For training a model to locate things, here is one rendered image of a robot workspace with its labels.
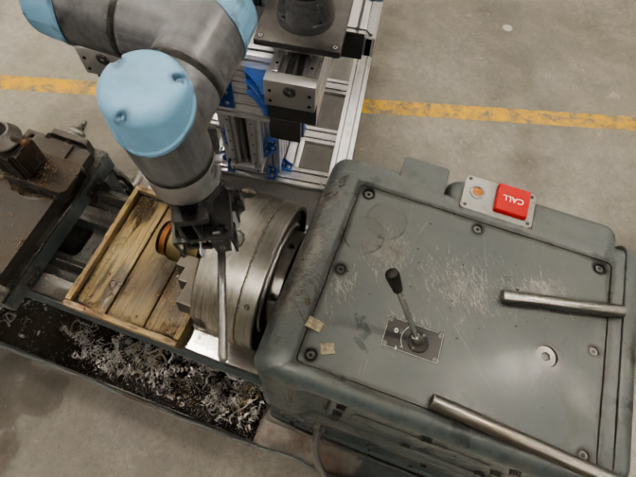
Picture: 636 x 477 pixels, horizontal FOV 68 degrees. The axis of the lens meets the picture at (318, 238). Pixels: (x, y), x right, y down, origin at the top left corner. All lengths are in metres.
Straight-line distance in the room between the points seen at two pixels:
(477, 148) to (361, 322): 2.01
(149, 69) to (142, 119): 0.04
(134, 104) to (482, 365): 0.63
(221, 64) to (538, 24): 3.18
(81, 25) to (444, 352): 0.65
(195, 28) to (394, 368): 0.55
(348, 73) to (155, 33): 2.14
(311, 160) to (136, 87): 1.83
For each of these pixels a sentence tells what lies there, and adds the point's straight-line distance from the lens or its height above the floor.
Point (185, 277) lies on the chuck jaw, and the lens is 0.98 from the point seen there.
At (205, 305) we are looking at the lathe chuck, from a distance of 0.89.
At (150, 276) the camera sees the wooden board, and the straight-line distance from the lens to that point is 1.25.
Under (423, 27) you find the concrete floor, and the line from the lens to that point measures 3.26.
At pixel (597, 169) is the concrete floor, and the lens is 2.91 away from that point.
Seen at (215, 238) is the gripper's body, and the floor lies 1.50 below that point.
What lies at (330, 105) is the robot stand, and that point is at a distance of 2.43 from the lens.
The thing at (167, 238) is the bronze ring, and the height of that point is 1.11.
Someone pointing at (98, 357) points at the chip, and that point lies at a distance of 1.60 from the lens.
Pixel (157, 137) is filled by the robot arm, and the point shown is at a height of 1.69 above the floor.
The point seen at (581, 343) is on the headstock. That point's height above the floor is 1.25.
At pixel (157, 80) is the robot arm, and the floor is 1.72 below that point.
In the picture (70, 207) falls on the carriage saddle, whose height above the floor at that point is 0.92.
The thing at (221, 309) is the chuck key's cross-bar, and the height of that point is 1.39.
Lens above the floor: 2.00
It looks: 63 degrees down
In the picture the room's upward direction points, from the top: 5 degrees clockwise
